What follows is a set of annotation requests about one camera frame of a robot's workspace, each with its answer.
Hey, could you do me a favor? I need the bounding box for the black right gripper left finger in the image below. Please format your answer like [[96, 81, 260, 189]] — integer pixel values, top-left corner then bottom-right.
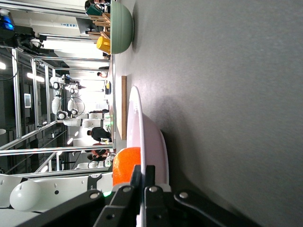
[[16, 165, 143, 227]]

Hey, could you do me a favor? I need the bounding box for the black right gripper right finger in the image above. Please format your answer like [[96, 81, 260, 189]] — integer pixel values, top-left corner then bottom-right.
[[144, 165, 261, 227]]

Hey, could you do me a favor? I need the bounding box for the orange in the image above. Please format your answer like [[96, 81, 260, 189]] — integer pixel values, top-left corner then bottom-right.
[[112, 147, 142, 187]]

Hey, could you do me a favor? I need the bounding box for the white round plate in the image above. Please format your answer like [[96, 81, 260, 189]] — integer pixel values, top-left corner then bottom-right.
[[126, 86, 171, 227]]

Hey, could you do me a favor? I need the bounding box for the person in dark red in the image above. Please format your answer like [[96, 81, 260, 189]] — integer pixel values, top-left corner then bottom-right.
[[86, 148, 110, 162]]

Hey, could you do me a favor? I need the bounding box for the person in black shirt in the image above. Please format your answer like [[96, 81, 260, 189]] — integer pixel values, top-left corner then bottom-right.
[[86, 127, 112, 143]]

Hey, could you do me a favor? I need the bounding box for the wooden cutting board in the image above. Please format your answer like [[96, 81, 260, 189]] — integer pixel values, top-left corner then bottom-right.
[[121, 75, 127, 140]]

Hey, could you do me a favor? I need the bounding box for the yellow cup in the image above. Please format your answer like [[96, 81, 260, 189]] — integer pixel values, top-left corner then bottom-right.
[[96, 36, 111, 55]]

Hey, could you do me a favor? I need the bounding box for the light green bowl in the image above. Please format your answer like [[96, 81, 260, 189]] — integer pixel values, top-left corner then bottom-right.
[[110, 0, 134, 55]]

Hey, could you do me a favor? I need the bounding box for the wooden peg rack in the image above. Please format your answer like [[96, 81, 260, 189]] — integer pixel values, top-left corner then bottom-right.
[[88, 11, 111, 40]]

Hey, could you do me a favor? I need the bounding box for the aluminium frame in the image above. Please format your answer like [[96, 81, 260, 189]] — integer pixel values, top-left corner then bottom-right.
[[0, 0, 115, 178]]

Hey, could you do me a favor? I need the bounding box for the black camera with blue light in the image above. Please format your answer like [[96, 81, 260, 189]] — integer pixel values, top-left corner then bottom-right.
[[0, 8, 48, 54]]

